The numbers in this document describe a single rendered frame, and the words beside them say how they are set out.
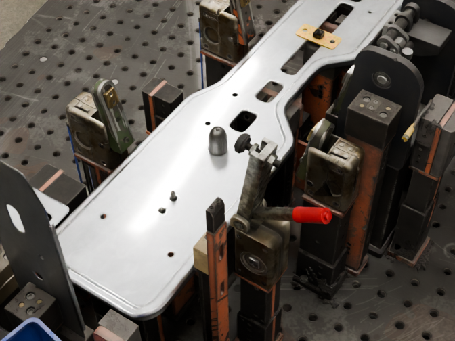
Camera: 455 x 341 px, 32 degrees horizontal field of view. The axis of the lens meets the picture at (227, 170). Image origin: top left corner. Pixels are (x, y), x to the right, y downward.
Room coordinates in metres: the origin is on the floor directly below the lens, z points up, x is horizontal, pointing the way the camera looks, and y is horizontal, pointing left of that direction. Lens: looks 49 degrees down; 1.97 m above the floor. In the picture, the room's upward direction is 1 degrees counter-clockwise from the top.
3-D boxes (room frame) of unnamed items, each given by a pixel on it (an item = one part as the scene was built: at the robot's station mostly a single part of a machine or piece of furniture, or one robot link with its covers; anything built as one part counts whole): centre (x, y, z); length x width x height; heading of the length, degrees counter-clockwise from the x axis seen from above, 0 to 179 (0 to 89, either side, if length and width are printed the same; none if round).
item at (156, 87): (1.03, 0.12, 0.84); 0.11 x 0.08 x 0.29; 55
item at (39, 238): (0.56, 0.25, 1.17); 0.12 x 0.01 x 0.34; 55
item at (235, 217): (0.67, -0.02, 1.06); 0.03 x 0.01 x 0.03; 55
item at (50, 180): (0.82, 0.28, 0.84); 0.11 x 0.10 x 0.28; 55
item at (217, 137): (0.87, 0.01, 1.02); 0.03 x 0.03 x 0.07
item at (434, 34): (0.96, -0.29, 0.94); 0.18 x 0.13 x 0.49; 145
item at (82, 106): (0.94, 0.22, 0.87); 0.12 x 0.09 x 0.35; 55
